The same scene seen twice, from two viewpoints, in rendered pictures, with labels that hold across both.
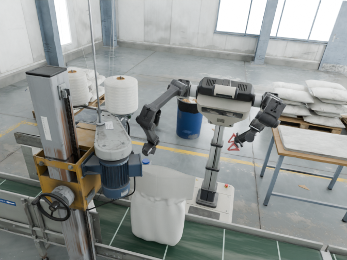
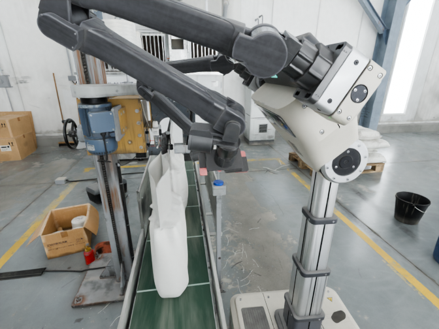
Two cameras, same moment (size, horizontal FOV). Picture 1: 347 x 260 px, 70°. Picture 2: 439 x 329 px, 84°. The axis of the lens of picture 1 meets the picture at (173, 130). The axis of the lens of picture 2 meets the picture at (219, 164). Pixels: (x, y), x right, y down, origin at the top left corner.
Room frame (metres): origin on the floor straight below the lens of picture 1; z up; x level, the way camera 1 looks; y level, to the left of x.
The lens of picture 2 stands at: (1.19, -1.06, 1.48)
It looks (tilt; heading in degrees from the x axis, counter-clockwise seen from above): 21 degrees down; 71
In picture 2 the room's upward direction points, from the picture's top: straight up
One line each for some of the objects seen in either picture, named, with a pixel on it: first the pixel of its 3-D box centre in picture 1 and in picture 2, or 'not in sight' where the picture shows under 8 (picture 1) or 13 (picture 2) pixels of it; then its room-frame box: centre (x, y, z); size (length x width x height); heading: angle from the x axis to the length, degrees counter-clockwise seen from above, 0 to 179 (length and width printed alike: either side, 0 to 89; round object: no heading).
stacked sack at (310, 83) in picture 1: (325, 86); not in sight; (4.51, -2.76, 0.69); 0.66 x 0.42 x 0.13; 76
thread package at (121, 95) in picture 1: (121, 94); (118, 41); (1.16, 0.27, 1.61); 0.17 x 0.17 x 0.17
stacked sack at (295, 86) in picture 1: (290, 87); not in sight; (4.63, -2.19, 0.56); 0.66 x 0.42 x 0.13; 74
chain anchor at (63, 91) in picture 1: (64, 91); not in sight; (0.98, 0.47, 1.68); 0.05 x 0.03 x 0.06; 169
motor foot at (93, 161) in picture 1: (96, 165); not in sight; (1.00, 0.38, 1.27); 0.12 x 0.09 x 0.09; 169
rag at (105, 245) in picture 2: not in sight; (104, 247); (0.80, 0.94, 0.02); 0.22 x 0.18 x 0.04; 79
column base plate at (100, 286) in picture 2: not in sight; (112, 265); (0.90, 0.59, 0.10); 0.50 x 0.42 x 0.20; 79
